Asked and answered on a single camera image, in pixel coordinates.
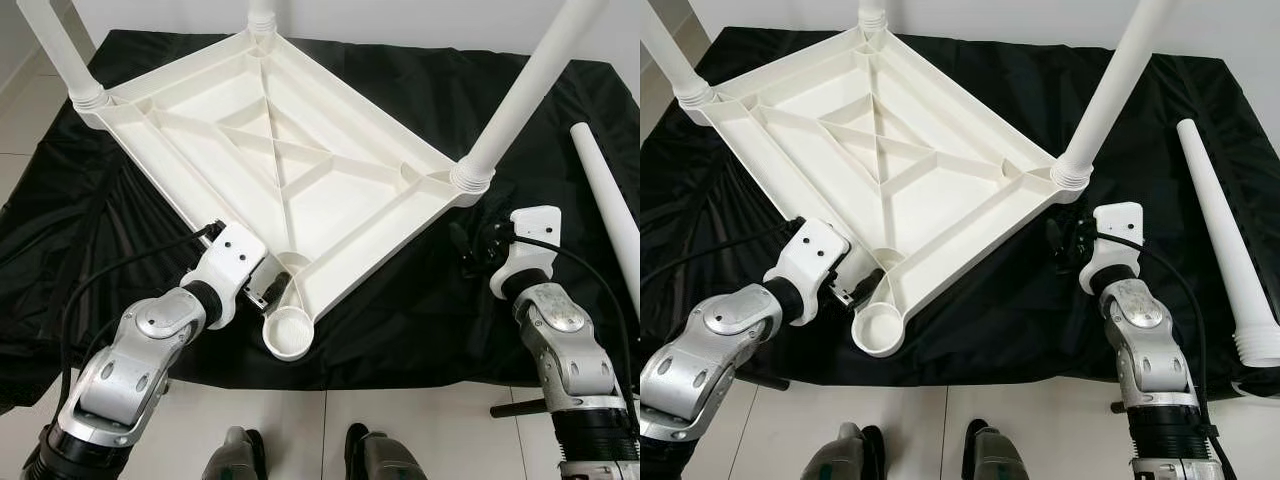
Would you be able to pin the grey robot right foot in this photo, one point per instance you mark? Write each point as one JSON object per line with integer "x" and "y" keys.
{"x": 378, "y": 457}
{"x": 995, "y": 455}

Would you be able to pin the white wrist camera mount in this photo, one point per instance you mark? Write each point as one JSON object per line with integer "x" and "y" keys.
{"x": 1115, "y": 235}
{"x": 230, "y": 262}
{"x": 812, "y": 258}
{"x": 530, "y": 240}

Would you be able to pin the grey robot left foot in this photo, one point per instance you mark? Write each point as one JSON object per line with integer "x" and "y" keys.
{"x": 232, "y": 458}
{"x": 842, "y": 455}

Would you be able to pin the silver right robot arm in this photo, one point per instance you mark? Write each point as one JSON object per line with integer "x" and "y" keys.
{"x": 570, "y": 360}
{"x": 1150, "y": 355}

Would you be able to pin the grey robot foot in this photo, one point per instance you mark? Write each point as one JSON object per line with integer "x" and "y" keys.
{"x": 842, "y": 455}
{"x": 378, "y": 457}
{"x": 232, "y": 458}
{"x": 995, "y": 455}

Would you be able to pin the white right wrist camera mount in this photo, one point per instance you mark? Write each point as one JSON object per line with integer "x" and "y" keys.
{"x": 1115, "y": 235}
{"x": 530, "y": 240}

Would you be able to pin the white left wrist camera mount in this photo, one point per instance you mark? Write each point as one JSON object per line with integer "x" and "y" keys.
{"x": 230, "y": 262}
{"x": 812, "y": 258}

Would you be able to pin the white round appliance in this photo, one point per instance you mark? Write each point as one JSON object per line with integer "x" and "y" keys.
{"x": 1262, "y": 388}

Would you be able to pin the white plastic table top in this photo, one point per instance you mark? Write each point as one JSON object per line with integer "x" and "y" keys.
{"x": 300, "y": 160}
{"x": 900, "y": 160}

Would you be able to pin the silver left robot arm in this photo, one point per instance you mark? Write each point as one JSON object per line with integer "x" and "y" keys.
{"x": 700, "y": 365}
{"x": 130, "y": 370}

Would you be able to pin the black cloth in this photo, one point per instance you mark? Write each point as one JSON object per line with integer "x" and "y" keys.
{"x": 1000, "y": 320}
{"x": 500, "y": 300}

